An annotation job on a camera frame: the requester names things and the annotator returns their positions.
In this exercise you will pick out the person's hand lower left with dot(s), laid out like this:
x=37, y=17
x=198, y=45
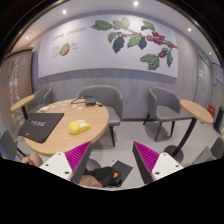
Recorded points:
x=33, y=159

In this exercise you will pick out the black device with cable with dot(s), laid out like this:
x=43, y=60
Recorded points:
x=88, y=101

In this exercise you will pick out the small wooden table far left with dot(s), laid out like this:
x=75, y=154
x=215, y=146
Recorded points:
x=21, y=105

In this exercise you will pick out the black bag on floor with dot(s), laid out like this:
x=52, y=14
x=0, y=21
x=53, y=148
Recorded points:
x=111, y=176

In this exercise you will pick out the grey chair bottom right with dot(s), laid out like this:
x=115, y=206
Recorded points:
x=214, y=153

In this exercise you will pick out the grey armchair on left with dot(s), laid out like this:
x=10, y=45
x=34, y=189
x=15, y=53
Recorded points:
x=42, y=97

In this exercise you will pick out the small round side table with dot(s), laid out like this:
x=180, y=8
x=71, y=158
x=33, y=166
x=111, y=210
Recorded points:
x=198, y=113

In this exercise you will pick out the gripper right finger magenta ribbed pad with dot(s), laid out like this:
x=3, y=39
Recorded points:
x=152, y=165

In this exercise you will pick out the grey chair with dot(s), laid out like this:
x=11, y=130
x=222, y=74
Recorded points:
x=214, y=153
x=8, y=147

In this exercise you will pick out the coffee plant wall poster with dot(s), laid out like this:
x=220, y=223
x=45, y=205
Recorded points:
x=111, y=41

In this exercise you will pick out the grey chair bottom left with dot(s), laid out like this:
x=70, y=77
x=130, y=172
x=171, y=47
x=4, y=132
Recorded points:
x=8, y=147

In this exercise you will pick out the grey door on right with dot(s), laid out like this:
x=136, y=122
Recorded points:
x=204, y=82

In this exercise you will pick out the grey armchair on right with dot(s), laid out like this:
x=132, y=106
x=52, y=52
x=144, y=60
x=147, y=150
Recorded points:
x=164, y=106

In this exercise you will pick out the yellow computer mouse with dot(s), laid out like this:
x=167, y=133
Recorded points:
x=78, y=126

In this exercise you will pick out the grey armchair behind table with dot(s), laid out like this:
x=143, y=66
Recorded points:
x=111, y=98

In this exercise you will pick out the round wooden table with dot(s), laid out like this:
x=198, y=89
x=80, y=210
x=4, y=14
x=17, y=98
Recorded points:
x=60, y=140

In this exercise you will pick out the white card on table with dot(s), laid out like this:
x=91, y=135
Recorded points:
x=43, y=109

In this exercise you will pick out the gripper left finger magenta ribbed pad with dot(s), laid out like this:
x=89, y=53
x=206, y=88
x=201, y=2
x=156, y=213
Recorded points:
x=70, y=165

